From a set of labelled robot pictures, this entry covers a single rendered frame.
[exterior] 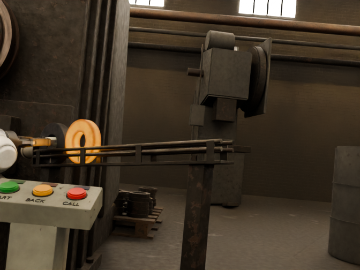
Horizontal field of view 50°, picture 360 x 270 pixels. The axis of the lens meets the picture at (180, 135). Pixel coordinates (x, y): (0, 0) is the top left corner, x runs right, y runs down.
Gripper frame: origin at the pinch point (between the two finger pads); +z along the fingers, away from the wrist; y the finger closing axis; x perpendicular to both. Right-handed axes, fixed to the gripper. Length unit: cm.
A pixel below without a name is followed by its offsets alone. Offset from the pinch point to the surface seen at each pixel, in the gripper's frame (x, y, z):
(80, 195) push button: -8, 56, -34
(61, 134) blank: 2.7, 5.5, -1.1
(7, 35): 42, -30, -2
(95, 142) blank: 1.0, 23.1, -0.6
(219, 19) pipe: 202, -241, 520
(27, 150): -4.3, -13.0, -2.8
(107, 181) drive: -31, -64, 88
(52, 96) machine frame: 18.5, -26.0, 17.4
